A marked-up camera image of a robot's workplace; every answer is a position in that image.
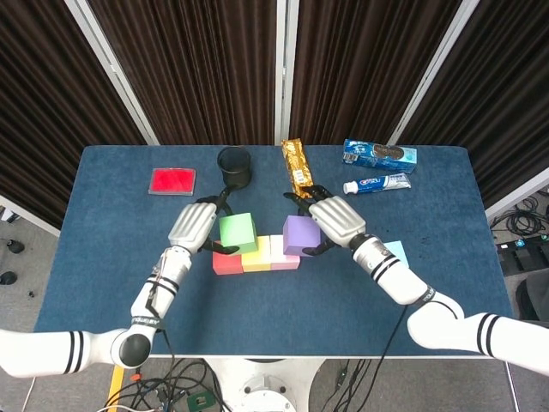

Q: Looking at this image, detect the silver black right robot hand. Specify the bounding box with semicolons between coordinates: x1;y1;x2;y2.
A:
282;185;368;258

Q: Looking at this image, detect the light blue foam cube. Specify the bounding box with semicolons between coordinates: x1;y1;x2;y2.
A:
381;239;409;270

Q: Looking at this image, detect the dark pleated partition panel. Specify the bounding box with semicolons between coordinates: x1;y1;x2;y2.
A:
63;0;287;147
0;0;160;237
286;0;477;147
388;0;549;220

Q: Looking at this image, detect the yellow foam cube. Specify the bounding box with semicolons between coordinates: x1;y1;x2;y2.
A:
241;235;273;273

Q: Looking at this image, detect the red ink pad case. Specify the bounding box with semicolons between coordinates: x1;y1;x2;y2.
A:
148;167;197;197

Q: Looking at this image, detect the gold foil snack packet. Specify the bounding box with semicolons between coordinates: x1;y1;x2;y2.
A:
281;138;317;201

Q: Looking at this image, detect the green foam cube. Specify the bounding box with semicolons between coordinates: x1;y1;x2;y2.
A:
218;212;259;254

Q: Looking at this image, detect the red foam cube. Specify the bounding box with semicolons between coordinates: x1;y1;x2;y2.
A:
212;246;244;276

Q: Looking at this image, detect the green circuit board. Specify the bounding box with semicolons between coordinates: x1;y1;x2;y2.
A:
187;391;214;412

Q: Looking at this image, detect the black floor cable tangle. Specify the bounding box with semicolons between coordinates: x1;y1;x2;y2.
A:
319;358;378;412
105;358;226;412
488;197;549;241

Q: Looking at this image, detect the blue table cloth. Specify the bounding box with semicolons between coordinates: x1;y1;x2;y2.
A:
27;144;519;357

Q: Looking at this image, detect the purple foam cube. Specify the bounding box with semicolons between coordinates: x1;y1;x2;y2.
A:
281;215;323;258

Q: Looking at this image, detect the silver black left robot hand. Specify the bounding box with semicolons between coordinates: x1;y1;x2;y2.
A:
166;186;241;256

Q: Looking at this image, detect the yellow floor tape strip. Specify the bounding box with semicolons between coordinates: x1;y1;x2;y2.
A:
107;367;125;403

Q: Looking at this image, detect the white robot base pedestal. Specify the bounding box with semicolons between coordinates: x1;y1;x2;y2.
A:
205;356;323;412

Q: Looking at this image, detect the pink foam cube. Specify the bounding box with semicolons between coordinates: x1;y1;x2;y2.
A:
269;233;301;271

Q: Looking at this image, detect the white blue toothpaste tube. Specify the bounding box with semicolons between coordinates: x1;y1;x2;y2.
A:
342;173;412;195

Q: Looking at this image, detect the black mesh pen holder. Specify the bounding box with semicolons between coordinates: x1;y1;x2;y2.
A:
216;146;252;189

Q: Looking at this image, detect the blue cookie box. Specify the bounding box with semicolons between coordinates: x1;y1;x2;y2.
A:
341;137;419;175

